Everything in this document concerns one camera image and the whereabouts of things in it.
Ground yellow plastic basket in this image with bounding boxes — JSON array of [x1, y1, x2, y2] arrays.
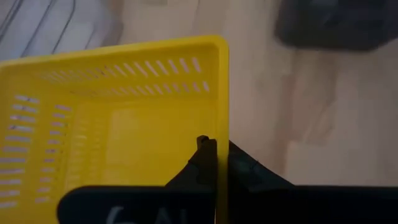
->
[[0, 34, 230, 224]]

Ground clear plastic basket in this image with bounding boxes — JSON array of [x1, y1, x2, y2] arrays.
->
[[0, 0, 126, 62]]

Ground grey plastic basket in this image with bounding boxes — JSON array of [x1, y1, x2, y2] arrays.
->
[[273, 0, 398, 52]]

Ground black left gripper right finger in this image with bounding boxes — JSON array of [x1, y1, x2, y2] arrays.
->
[[228, 140, 398, 224]]

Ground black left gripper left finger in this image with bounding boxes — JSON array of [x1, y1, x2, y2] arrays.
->
[[57, 134, 218, 224]]

